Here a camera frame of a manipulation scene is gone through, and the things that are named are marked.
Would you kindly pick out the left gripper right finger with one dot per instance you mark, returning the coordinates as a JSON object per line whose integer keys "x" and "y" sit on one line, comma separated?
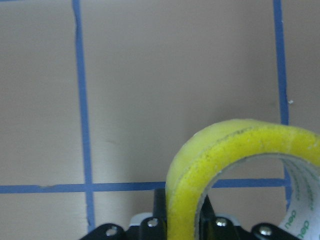
{"x": 206, "y": 218}

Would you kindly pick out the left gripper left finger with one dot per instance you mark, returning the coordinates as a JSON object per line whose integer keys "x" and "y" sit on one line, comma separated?
{"x": 159, "y": 214}

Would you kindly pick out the yellow tape roll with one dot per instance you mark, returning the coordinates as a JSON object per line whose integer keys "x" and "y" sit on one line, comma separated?
{"x": 225, "y": 144}

